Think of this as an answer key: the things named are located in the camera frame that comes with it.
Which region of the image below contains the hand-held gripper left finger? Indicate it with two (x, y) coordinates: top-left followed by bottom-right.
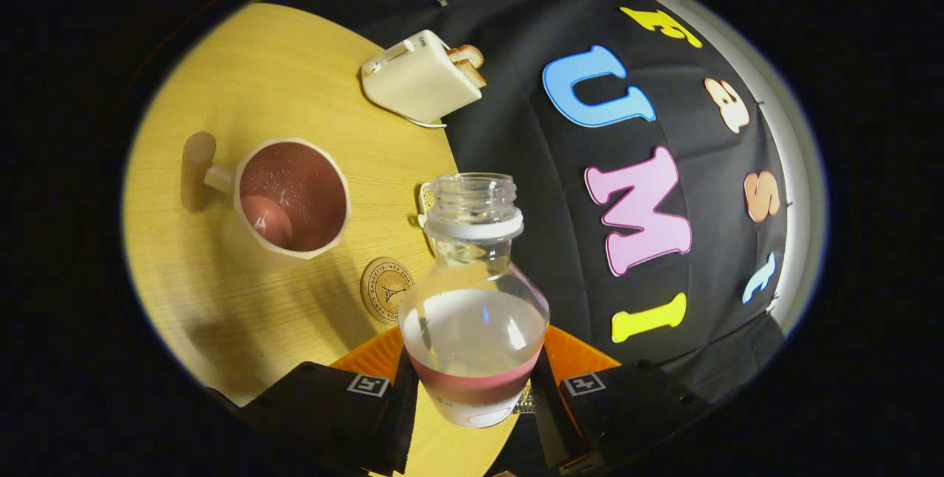
(210, 326), (420, 476)

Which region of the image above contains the round wooden coaster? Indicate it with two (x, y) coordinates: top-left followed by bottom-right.
(360, 257), (415, 326)

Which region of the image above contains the white toaster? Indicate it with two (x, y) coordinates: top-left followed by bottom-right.
(361, 29), (484, 124)

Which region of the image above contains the black backdrop cloth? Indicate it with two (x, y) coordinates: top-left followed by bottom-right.
(254, 0), (790, 477)

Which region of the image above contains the white cup wooden handle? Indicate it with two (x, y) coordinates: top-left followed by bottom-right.
(181, 131), (352, 262)

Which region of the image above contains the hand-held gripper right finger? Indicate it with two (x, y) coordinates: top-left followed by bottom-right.
(530, 324), (712, 474)

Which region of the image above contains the wooden table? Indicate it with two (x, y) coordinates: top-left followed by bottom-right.
(122, 3), (521, 477)

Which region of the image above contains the clear juice bottle pink label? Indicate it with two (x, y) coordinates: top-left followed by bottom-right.
(398, 173), (551, 429)

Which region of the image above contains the white divided seed dish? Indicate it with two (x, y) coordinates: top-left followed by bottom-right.
(417, 182), (436, 249)

